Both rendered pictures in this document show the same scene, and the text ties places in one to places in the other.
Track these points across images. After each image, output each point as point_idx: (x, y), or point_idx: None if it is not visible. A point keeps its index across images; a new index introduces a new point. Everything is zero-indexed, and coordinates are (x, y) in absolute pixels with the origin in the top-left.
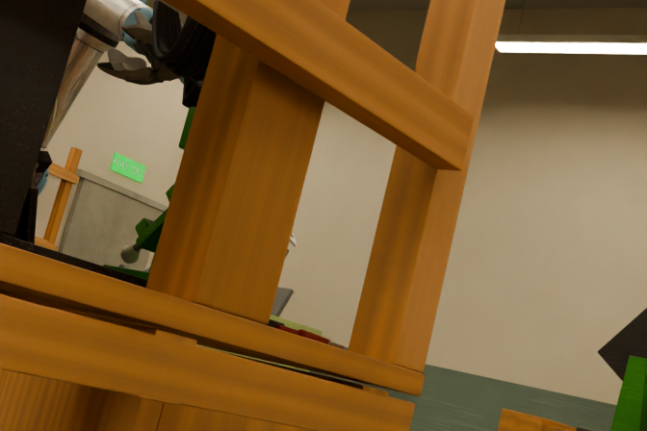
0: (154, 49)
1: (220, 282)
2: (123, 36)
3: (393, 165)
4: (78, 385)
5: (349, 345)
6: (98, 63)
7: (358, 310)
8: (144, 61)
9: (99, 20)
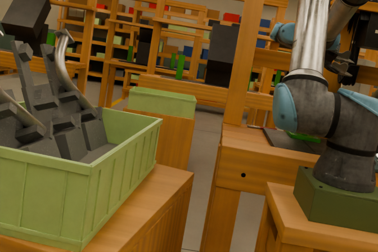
0: (355, 82)
1: None
2: (337, 45)
3: (252, 64)
4: (239, 199)
5: (241, 123)
6: (351, 75)
7: (243, 112)
8: (333, 62)
9: (341, 28)
